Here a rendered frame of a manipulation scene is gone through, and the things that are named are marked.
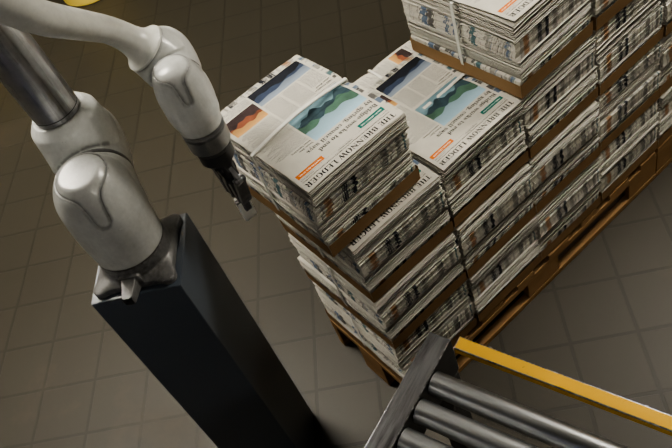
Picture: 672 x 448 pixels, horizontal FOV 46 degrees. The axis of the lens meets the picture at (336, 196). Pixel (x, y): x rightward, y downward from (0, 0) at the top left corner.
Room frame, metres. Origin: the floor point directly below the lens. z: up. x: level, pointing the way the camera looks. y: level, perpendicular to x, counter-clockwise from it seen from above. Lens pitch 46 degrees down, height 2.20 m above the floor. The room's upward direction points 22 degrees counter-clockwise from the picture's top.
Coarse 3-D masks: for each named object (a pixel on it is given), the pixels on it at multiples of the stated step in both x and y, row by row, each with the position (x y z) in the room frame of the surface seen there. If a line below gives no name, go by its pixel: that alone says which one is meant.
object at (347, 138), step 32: (352, 96) 1.36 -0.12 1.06; (320, 128) 1.30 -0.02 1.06; (352, 128) 1.26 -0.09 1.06; (384, 128) 1.23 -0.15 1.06; (288, 160) 1.24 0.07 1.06; (320, 160) 1.20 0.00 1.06; (352, 160) 1.18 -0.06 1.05; (384, 160) 1.23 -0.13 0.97; (288, 192) 1.21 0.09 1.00; (320, 192) 1.14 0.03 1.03; (352, 192) 1.18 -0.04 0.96; (384, 192) 1.21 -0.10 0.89; (320, 224) 1.14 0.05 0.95; (352, 224) 1.17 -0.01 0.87
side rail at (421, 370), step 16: (432, 336) 0.87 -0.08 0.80; (432, 352) 0.84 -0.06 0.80; (448, 352) 0.84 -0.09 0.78; (416, 368) 0.82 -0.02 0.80; (432, 368) 0.80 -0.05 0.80; (448, 368) 0.83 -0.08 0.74; (400, 384) 0.80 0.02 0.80; (416, 384) 0.78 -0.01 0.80; (400, 400) 0.77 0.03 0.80; (416, 400) 0.75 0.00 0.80; (432, 400) 0.78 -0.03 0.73; (384, 416) 0.75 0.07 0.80; (400, 416) 0.73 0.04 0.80; (384, 432) 0.72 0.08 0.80; (400, 432) 0.70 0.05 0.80
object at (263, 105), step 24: (288, 72) 1.53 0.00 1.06; (312, 72) 1.49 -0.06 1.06; (240, 96) 1.51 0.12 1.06; (264, 96) 1.47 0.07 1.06; (288, 96) 1.44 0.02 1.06; (240, 120) 1.42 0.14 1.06; (264, 120) 1.39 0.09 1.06; (240, 144) 1.35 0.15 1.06; (240, 168) 1.40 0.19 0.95; (264, 192) 1.33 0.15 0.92
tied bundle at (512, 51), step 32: (416, 0) 1.67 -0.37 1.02; (448, 0) 1.56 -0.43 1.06; (544, 0) 1.43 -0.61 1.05; (576, 0) 1.48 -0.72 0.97; (416, 32) 1.69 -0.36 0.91; (448, 32) 1.58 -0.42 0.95; (480, 32) 1.48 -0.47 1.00; (512, 32) 1.38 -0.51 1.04; (544, 32) 1.43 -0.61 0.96; (576, 32) 1.48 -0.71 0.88; (480, 64) 1.49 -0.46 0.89; (512, 64) 1.40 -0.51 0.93; (544, 64) 1.42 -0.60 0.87
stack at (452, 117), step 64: (640, 0) 1.59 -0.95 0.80; (576, 64) 1.48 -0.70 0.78; (640, 64) 1.58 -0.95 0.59; (448, 128) 1.39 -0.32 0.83; (512, 128) 1.37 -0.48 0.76; (576, 128) 1.46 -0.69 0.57; (640, 128) 1.59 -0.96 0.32; (448, 192) 1.27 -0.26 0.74; (512, 192) 1.35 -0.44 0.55; (576, 192) 1.45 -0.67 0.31; (384, 256) 1.17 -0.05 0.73; (448, 256) 1.24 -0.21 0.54; (512, 256) 1.34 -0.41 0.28; (384, 320) 1.14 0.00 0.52; (448, 320) 1.23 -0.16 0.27
